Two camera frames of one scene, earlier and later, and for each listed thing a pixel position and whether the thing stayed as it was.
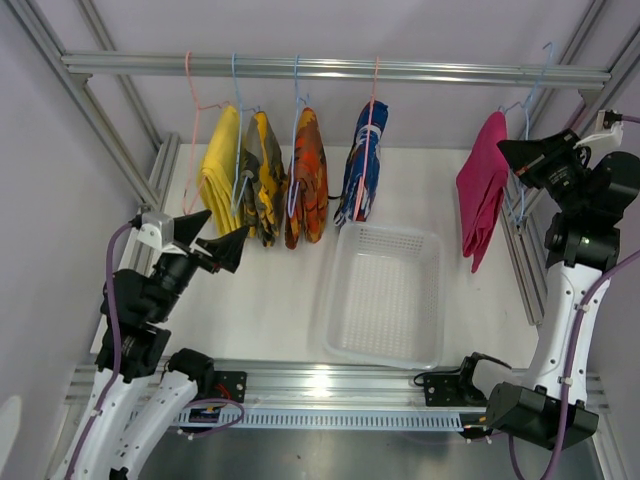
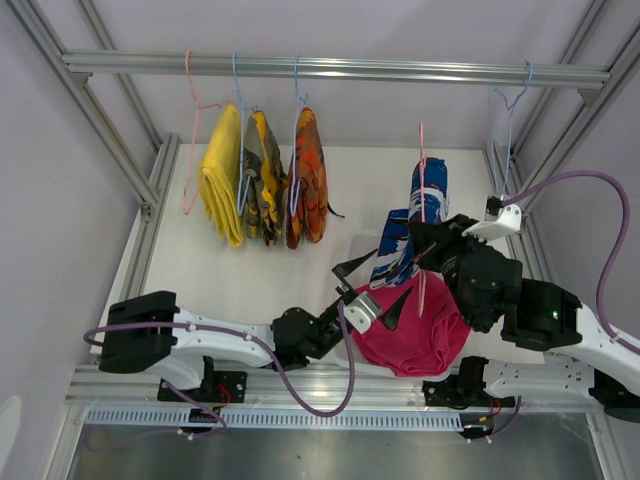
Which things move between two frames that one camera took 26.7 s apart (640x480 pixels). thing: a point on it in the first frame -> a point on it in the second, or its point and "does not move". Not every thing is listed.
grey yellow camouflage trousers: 263,181 does not move
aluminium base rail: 310,386 does not move
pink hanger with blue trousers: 364,160 -> 422,285
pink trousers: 482,185 -> 431,332
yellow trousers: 217,175 does not move
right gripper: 530,158 -> 427,237
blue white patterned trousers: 353,174 -> 396,258
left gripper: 226,248 -> 343,269
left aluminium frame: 76,89 does not move
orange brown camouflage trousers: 306,183 does not move
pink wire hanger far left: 189,196 does not move
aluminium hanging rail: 84,64 does not move
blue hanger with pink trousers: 520,221 -> 511,108
